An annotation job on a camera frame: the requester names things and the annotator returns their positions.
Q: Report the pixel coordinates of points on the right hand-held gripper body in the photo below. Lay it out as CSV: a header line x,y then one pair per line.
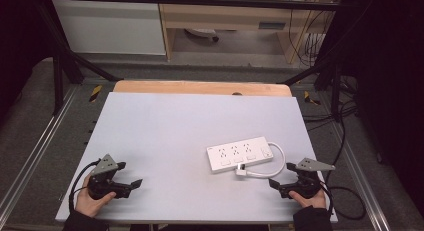
x,y
310,184

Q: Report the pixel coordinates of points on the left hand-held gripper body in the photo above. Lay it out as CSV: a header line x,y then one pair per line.
x,y
101,186

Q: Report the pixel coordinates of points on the white plug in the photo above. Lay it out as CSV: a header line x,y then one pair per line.
x,y
240,171

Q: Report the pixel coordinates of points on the white power strip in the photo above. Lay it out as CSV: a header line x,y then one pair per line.
x,y
238,154

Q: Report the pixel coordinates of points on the person's right hand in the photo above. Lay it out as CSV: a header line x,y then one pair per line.
x,y
310,201

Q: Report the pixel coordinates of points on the person's left hand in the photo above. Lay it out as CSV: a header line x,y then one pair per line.
x,y
90,204

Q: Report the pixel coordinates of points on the yellow black floor tape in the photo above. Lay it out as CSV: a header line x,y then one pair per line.
x,y
95,93
310,98

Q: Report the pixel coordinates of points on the wooden table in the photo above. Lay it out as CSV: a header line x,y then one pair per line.
x,y
200,87

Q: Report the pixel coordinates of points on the black curtain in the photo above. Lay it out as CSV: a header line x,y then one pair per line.
x,y
390,84
20,41

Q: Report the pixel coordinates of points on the white cabinet panel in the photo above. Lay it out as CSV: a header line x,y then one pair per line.
x,y
106,27

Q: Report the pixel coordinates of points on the office chair base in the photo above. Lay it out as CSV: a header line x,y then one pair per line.
x,y
203,33

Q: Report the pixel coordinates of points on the light wooden desk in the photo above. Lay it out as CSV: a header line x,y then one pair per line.
x,y
226,17

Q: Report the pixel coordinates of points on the aluminium floor rail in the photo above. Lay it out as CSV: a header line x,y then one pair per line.
x,y
358,177
40,144

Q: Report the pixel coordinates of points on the black metal frame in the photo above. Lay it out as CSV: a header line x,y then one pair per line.
x,y
186,0

